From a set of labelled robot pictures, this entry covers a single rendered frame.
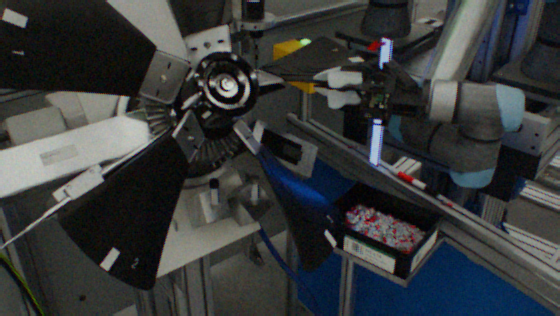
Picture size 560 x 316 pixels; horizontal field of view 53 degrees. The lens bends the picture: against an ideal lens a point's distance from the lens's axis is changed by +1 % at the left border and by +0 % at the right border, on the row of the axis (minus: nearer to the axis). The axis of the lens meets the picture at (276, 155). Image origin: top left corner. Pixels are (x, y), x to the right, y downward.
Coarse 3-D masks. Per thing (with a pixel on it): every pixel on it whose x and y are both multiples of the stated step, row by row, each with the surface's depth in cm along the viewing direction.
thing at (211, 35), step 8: (200, 32) 102; (208, 32) 102; (216, 32) 101; (224, 32) 101; (192, 40) 103; (200, 40) 102; (208, 40) 102; (216, 40) 101; (224, 40) 100; (200, 48) 102; (216, 48) 101; (224, 48) 100; (192, 56) 103; (200, 56) 102; (192, 64) 102
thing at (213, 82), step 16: (208, 64) 94; (224, 64) 95; (240, 64) 96; (192, 80) 92; (208, 80) 93; (240, 80) 96; (256, 80) 97; (176, 96) 101; (192, 96) 93; (208, 96) 93; (224, 96) 93; (240, 96) 95; (256, 96) 96; (176, 112) 100; (224, 112) 92; (240, 112) 94; (208, 128) 102; (224, 128) 104
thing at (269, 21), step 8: (232, 0) 96; (240, 0) 96; (240, 8) 97; (240, 16) 97; (272, 16) 98; (240, 24) 96; (248, 24) 95; (256, 24) 95; (264, 24) 96; (272, 24) 97
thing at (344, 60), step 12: (300, 48) 118; (312, 48) 118; (324, 48) 118; (276, 60) 113; (288, 60) 112; (300, 60) 112; (312, 60) 112; (324, 60) 113; (336, 60) 114; (348, 60) 115; (276, 72) 105; (288, 72) 105; (300, 72) 106; (312, 72) 107; (348, 84) 107; (360, 84) 108
